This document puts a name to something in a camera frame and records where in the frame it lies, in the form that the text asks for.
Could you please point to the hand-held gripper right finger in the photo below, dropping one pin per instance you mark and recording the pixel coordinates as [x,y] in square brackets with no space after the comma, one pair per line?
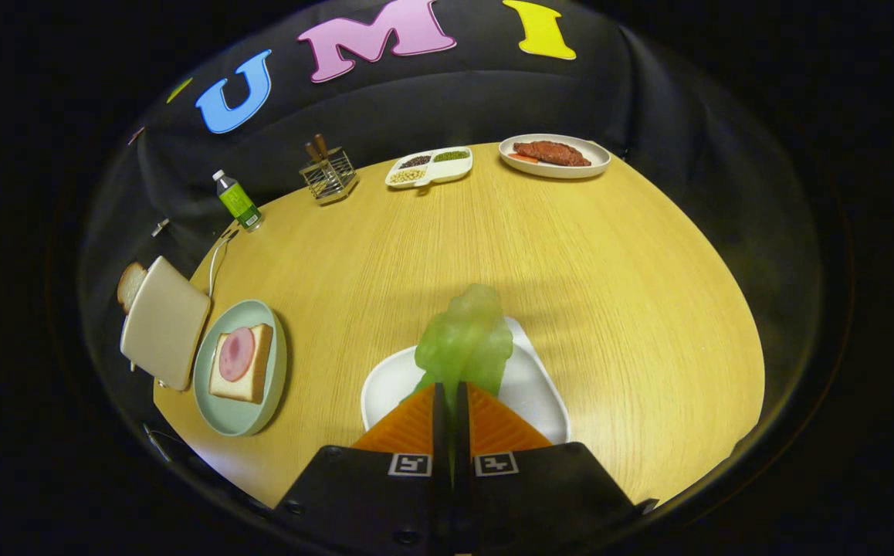
[462,425]

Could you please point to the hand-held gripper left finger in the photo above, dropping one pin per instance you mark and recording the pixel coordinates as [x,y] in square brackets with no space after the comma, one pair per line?
[440,425]

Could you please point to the green lettuce leaf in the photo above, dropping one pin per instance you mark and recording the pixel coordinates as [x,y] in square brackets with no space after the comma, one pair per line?
[466,340]

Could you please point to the toast bread slice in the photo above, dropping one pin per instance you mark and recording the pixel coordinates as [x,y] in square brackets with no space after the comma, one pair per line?
[130,286]

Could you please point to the white square plate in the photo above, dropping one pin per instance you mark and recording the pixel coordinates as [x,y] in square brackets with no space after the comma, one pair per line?
[389,386]

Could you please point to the white bread slice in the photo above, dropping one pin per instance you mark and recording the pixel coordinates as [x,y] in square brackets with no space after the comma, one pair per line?
[250,386]

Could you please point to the pale green round plate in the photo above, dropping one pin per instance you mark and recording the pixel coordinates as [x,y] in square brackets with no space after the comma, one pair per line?
[238,417]

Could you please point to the pink ham slice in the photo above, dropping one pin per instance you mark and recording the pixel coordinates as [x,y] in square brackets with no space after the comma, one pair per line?
[237,354]

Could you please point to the white divided bean dish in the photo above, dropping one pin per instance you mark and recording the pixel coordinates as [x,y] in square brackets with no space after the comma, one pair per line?
[447,168]

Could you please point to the red tomato slice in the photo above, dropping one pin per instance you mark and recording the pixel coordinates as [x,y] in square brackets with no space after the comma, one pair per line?
[520,157]

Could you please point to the white round meat plate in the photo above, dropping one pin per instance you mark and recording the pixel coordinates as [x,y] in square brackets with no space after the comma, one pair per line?
[570,170]

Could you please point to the brown meat steak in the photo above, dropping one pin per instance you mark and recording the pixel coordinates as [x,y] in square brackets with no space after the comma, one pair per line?
[551,153]

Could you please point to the white toaster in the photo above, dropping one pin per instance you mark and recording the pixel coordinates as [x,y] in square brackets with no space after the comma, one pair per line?
[165,324]

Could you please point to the green label plastic bottle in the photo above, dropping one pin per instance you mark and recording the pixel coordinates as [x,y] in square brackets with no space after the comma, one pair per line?
[238,202]

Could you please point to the black backdrop cloth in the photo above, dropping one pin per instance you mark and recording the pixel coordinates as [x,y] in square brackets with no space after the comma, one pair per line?
[416,100]

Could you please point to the silver cloth clip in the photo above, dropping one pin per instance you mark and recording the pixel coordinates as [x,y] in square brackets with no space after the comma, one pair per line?
[161,227]

